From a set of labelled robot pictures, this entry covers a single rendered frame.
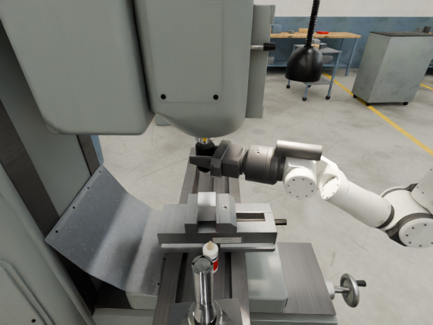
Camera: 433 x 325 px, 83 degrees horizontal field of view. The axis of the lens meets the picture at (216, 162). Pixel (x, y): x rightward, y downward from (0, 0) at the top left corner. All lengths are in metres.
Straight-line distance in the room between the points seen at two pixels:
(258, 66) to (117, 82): 0.26
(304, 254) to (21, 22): 1.03
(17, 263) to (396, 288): 2.00
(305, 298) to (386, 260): 1.35
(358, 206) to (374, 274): 1.52
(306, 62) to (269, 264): 0.63
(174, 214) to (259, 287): 0.34
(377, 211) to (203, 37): 0.50
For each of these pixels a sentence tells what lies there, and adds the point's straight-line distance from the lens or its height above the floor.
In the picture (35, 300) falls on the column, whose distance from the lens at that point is 0.86.
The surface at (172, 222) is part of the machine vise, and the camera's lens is 0.76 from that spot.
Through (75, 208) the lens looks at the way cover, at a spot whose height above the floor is 1.08.
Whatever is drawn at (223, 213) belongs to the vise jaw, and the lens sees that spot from 0.72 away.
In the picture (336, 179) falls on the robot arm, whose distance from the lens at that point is 0.62.
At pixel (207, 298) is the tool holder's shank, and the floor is 1.27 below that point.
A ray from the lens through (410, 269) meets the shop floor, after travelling 2.29.
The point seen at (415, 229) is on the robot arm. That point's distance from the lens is 0.65.
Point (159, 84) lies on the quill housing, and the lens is 0.45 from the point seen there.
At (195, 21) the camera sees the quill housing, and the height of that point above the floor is 1.53.
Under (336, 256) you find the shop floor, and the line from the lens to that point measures 2.09.
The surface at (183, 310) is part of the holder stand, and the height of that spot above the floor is 1.12.
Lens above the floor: 1.56
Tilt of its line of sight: 34 degrees down
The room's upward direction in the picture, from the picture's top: straight up
